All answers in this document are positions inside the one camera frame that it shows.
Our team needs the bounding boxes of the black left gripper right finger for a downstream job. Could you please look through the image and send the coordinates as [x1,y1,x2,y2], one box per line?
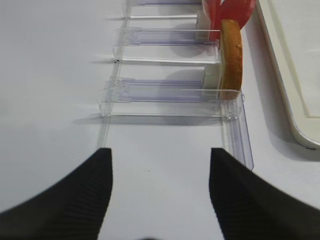
[209,148,320,240]

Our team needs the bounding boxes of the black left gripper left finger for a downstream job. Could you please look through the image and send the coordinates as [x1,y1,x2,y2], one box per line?
[0,148,113,240]

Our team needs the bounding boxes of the red tomato slice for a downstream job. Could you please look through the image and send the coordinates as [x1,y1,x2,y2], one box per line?
[202,0,222,41]
[220,0,256,29]

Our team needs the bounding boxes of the brown bun slice left rack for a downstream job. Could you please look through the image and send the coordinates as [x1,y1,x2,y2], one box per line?
[219,19,243,100]

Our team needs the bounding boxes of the clear acrylic left food rack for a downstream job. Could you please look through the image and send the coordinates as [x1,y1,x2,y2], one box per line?
[81,0,254,170]

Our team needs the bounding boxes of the white metal tray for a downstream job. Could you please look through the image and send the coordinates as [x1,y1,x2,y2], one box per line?
[257,0,320,150]

